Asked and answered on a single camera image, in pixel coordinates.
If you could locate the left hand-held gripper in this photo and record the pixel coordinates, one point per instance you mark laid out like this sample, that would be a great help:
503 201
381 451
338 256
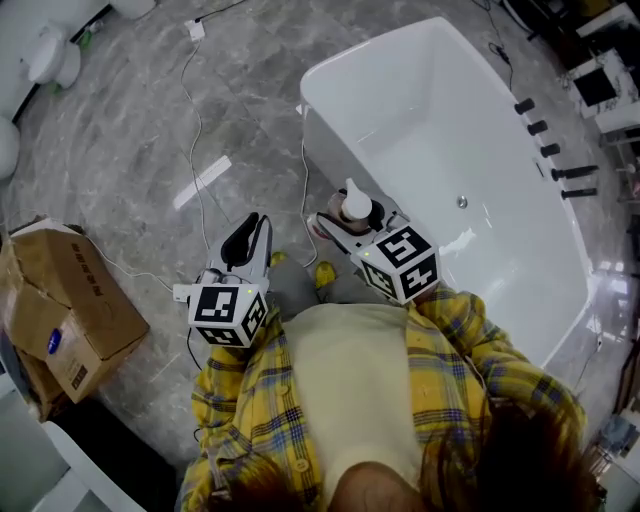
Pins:
227 305

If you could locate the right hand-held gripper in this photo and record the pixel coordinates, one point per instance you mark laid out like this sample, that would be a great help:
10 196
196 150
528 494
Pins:
400 265

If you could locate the brown bottle with white pump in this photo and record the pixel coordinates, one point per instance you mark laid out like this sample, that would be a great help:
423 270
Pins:
354 207

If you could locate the white bathtub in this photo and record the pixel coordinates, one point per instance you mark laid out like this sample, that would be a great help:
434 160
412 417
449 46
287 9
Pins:
440 130

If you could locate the person's left forearm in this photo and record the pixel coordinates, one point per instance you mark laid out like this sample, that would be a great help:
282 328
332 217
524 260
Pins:
235 380

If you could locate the person's right forearm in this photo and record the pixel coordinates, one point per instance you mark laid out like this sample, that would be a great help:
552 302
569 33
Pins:
490 350

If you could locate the chrome bathtub drain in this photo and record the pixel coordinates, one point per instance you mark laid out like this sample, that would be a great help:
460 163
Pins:
462 202

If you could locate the person's left yellow shoe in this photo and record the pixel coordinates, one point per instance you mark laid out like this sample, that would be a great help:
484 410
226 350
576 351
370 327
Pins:
278 258

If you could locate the person's yellow shoe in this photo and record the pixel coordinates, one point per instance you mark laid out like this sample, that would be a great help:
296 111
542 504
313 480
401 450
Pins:
325 274
278 258

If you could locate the person's left leg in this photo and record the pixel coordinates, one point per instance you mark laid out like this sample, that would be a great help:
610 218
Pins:
292 290

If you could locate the person's leg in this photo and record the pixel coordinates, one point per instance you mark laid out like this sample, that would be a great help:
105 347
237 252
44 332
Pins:
350 290
292 290

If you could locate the person's right yellow shoe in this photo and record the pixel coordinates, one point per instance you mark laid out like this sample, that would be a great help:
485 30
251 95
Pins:
325 274

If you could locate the person's right leg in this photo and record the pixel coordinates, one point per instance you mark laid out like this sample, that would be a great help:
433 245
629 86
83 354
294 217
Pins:
350 290

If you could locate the person's torso in plaid shirt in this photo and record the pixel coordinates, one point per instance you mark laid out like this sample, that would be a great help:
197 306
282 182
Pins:
355 380

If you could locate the brown cardboard box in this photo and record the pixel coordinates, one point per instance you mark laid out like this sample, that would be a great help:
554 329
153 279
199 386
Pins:
75 310

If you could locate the black round faucet knob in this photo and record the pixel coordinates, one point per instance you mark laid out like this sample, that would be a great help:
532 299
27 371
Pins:
524 105
537 127
550 150

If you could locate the white power adapter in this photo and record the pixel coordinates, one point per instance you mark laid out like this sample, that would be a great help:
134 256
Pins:
195 30

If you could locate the white ceramic fixture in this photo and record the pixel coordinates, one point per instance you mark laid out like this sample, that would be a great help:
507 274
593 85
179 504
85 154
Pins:
7 150

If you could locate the white toilet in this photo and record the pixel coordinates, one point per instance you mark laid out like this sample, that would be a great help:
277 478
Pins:
52 57

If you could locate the white marble cabinet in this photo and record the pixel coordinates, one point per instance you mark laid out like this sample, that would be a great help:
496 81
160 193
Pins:
607 85

